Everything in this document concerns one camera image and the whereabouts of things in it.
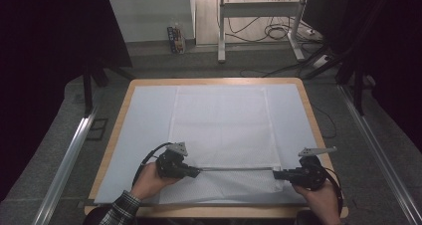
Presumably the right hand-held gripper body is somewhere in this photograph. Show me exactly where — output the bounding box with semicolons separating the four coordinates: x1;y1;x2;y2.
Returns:
288;145;338;192

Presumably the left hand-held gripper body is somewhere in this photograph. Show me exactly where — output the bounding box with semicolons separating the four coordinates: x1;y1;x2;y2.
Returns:
155;141;194;180

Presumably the white mesh zipper bag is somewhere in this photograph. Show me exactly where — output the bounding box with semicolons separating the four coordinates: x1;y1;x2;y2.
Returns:
158;85;287;205

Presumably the person's left hand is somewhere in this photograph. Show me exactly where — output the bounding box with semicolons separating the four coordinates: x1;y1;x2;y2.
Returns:
130;160;182;202

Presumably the person's right hand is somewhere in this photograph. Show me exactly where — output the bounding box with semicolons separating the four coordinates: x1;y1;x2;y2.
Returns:
291;179;343;225

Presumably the white table mat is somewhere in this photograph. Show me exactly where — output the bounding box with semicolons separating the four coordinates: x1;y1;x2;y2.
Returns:
94;83;333;206

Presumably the black metal stand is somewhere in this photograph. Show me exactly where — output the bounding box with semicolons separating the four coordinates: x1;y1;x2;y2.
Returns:
300;40;366;117
81;61;135;118

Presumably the white power strip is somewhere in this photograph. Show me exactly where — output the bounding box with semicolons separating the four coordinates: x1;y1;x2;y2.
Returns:
312;53;333;70

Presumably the colourful packet with bottle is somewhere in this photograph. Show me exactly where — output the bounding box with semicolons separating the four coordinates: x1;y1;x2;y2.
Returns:
166;18;187;55

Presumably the dark curtain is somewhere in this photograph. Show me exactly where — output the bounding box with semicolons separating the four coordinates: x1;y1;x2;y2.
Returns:
302;0;422;153
0;0;134;201

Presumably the left hand-held gripper black cable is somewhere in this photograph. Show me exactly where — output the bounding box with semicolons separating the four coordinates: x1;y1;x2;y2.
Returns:
131;141;174;187

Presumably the hand-held gripper black cable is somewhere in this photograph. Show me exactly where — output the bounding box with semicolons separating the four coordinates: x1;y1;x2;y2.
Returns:
321;165;345;217
131;141;174;187

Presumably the right hand-held gripper black cable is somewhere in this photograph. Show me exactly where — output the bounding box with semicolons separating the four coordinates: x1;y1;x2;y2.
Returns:
321;165;345;217

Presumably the thin black floor cable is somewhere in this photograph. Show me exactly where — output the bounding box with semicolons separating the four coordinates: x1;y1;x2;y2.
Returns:
311;103;338;140

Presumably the aluminium floor rail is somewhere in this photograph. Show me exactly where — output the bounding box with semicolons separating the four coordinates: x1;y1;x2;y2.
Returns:
337;84;422;225
31;108;100;225

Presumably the tangle of black floor cables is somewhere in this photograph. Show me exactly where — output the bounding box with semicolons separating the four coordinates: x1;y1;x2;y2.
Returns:
224;0;321;44

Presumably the white metal desk frame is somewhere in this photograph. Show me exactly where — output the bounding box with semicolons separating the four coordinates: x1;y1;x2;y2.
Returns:
216;0;312;65

